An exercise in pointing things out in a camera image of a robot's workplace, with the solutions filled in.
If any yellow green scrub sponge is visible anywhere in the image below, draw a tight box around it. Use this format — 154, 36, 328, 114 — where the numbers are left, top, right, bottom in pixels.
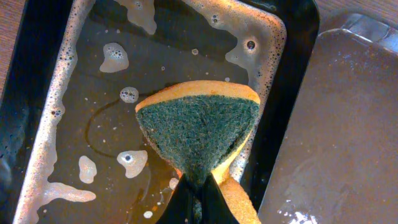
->
135, 80, 261, 223

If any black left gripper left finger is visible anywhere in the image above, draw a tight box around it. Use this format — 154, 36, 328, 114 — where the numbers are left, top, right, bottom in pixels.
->
156, 174, 194, 224

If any dark brown serving tray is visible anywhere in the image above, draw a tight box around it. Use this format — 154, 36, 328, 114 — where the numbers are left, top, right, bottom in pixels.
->
259, 12, 397, 223

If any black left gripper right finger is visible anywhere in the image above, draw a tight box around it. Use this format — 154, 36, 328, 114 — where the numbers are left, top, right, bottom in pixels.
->
200, 173, 239, 224

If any black tray with soapy water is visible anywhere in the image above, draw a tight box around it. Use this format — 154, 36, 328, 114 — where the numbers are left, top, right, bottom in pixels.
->
1, 1, 319, 223

